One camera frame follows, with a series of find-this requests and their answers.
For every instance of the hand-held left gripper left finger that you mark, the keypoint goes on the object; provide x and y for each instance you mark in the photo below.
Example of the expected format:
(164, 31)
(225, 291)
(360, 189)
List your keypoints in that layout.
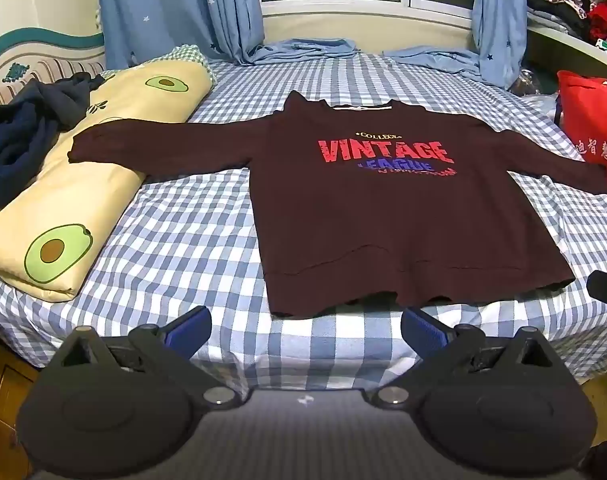
(191, 326)

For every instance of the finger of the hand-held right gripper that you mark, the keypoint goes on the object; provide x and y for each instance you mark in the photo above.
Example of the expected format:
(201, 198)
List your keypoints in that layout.
(606, 287)

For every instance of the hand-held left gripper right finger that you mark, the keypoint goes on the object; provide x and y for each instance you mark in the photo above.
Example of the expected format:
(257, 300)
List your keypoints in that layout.
(424, 331)

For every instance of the maroon printed sweatshirt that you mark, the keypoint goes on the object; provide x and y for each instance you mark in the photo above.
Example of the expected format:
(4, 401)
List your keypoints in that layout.
(363, 220)

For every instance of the blue white checked bed sheet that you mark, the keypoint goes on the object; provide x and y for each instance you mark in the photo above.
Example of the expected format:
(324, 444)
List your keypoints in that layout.
(183, 220)

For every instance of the red fabric bag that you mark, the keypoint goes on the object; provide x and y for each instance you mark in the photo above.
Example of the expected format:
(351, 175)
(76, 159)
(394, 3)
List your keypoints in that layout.
(591, 125)

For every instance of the white plastic bag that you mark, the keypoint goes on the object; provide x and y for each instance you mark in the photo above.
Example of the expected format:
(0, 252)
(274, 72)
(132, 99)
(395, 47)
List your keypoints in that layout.
(546, 106)

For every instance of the yellow avocado print pillow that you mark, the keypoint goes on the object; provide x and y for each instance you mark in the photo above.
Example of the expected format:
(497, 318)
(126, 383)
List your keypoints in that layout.
(68, 210)

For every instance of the translucent dark plastic bag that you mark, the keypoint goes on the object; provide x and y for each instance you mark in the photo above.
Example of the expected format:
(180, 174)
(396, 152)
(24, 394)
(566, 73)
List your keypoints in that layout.
(526, 82)

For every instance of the white curved shelf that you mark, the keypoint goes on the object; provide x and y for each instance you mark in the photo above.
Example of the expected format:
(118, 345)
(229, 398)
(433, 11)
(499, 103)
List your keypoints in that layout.
(553, 35)

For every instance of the blue star curtain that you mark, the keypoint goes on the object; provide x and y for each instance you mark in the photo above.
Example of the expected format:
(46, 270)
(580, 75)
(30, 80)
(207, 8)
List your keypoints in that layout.
(498, 20)
(183, 5)

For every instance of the dark navy garment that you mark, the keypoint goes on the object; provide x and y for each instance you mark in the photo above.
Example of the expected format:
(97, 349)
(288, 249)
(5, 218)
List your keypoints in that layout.
(18, 130)

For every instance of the green checked pillow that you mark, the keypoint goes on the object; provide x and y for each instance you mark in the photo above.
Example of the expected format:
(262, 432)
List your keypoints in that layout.
(186, 54)

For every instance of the striped teal headboard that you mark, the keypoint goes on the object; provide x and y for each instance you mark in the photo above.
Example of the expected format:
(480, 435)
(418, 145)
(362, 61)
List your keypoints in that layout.
(28, 60)

